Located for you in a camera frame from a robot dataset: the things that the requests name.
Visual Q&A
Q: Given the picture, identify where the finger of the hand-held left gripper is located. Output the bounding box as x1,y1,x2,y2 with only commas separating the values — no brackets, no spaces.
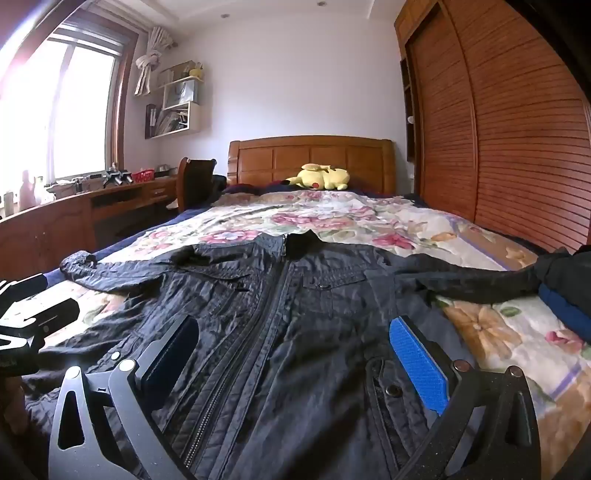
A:
0,274,48,305
0,298,80,376

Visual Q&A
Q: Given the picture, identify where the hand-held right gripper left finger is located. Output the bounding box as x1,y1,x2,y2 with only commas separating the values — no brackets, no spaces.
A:
47,315,200,480

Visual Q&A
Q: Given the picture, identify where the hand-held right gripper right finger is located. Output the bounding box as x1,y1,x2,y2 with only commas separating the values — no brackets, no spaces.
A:
389,315,542,480

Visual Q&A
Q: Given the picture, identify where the black crinkled zip jacket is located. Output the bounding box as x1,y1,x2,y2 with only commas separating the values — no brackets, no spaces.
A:
21,232,543,480

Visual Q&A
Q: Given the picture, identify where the black matte garment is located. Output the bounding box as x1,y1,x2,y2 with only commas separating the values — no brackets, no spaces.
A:
536,247,591,301

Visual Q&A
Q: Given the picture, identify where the wooden desk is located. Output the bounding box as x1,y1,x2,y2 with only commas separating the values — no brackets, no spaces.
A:
0,175,178,278

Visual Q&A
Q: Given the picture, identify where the pink bottle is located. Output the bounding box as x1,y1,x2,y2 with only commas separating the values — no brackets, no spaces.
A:
18,170,38,210

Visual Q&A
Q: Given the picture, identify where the black gadget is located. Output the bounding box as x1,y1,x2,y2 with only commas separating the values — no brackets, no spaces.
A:
102,167,134,188

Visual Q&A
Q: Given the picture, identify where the floral blanket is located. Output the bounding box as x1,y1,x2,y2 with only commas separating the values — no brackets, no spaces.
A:
39,189,591,480

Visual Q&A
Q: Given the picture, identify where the blue garment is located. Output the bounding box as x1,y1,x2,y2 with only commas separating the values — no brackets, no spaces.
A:
538,284,591,344

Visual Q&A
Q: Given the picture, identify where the wooden chair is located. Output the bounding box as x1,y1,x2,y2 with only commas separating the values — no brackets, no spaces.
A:
177,157,218,214

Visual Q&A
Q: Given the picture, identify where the window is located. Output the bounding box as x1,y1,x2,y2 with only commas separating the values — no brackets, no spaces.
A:
0,28,139,195

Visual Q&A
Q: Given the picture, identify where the yellow plush toy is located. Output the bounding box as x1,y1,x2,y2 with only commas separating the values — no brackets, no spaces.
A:
283,163,350,191

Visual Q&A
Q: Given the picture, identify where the wooden bed headboard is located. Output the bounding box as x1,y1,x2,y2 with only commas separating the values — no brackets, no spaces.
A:
227,135,398,197

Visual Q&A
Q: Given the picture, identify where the wooden slatted wardrobe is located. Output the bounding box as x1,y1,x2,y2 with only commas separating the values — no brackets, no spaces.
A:
394,0,591,254

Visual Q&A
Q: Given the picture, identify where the tied beige curtain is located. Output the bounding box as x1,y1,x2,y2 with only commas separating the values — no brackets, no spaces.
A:
134,25,178,97

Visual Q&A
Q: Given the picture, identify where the white wall shelf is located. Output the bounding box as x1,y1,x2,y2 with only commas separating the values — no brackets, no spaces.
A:
144,61,205,140

